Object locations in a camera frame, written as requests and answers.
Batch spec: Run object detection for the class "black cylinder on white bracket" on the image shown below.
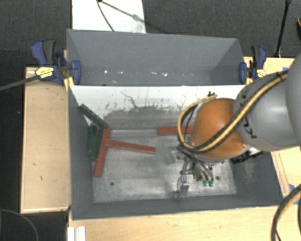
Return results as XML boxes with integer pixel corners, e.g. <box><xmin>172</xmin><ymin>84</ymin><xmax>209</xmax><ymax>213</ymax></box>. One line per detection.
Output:
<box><xmin>230</xmin><ymin>148</ymin><xmax>264</xmax><ymax>165</ymax></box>

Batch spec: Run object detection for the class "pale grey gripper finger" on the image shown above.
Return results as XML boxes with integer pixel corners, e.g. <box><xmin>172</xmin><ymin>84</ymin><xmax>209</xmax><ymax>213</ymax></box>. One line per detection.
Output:
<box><xmin>180</xmin><ymin>176</ymin><xmax>191</xmax><ymax>198</ymax></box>
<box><xmin>175</xmin><ymin>177</ymin><xmax>182</xmax><ymax>199</ymax></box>

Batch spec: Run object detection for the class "grey metal bin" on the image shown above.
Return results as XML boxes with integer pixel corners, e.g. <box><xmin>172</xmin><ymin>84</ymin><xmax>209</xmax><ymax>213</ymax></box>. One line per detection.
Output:
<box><xmin>66</xmin><ymin>28</ymin><xmax>284</xmax><ymax>220</ymax></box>

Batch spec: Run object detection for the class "dark green flat block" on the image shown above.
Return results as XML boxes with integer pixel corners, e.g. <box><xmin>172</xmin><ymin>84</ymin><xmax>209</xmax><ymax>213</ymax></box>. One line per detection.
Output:
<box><xmin>77</xmin><ymin>103</ymin><xmax>109</xmax><ymax>131</ymax></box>
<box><xmin>86</xmin><ymin>124</ymin><xmax>104</xmax><ymax>161</ymax></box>

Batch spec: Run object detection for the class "red-brown flat block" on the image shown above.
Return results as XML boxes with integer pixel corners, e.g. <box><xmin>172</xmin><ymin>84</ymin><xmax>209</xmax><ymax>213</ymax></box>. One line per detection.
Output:
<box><xmin>105</xmin><ymin>139</ymin><xmax>157</xmax><ymax>155</ymax></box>
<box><xmin>93</xmin><ymin>128</ymin><xmax>112</xmax><ymax>178</ymax></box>
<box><xmin>157</xmin><ymin>126</ymin><xmax>194</xmax><ymax>136</ymax></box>

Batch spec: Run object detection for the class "pale wood board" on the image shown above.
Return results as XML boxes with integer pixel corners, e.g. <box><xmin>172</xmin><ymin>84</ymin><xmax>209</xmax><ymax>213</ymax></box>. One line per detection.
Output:
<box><xmin>20</xmin><ymin>65</ymin><xmax>72</xmax><ymax>214</ymax></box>

